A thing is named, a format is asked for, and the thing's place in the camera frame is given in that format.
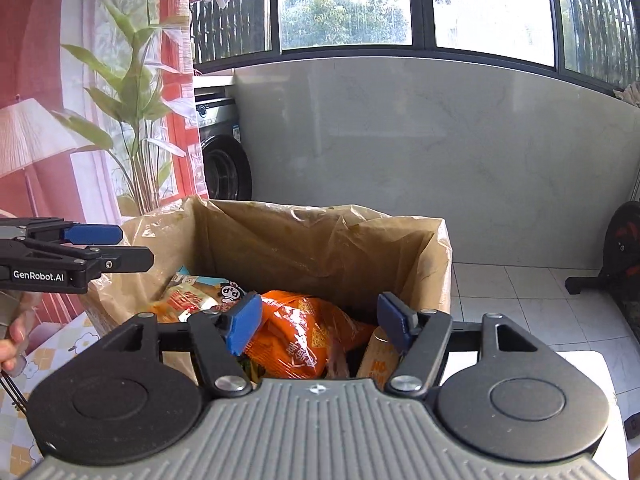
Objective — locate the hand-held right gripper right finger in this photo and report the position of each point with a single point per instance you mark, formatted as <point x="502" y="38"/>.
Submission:
<point x="395" y="320"/>

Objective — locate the person's left hand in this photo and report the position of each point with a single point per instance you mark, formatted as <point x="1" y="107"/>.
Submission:
<point x="17" y="332"/>

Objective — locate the black framed window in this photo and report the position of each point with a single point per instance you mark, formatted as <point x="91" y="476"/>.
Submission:
<point x="345" y="5"/>

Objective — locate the checked floral tablecloth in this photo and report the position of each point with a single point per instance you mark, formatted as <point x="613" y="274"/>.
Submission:
<point x="35" y="360"/>

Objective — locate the orange chips bag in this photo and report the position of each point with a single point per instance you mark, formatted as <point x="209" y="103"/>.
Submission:
<point x="300" y="330"/>

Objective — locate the black exercise bike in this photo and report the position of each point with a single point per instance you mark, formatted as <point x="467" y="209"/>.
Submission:
<point x="617" y="255"/>

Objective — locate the yellow red print packet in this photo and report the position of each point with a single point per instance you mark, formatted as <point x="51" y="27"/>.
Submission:
<point x="182" y="302"/>

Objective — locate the long cream orange snack packet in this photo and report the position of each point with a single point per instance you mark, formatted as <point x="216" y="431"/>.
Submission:
<point x="377" y="360"/>

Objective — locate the printed red curtain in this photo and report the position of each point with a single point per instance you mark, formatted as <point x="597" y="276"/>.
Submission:
<point x="50" y="60"/>

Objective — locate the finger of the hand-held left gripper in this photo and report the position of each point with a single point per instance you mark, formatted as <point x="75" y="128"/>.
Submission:
<point x="95" y="233"/>
<point x="130" y="259"/>

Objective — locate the crumpled cloth on sill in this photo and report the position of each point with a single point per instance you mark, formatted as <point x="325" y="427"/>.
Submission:
<point x="627" y="95"/>

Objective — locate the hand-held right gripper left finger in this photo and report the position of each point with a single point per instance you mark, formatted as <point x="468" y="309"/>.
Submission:
<point x="245" y="325"/>

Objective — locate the white panda print packet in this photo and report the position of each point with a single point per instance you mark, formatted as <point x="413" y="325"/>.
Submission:
<point x="220" y="287"/>

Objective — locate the grey washing machine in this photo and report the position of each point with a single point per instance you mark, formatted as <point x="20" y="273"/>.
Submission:
<point x="225" y="160"/>

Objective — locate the brown cardboard box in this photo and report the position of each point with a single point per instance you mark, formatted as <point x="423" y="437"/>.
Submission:
<point x="175" y="362"/>

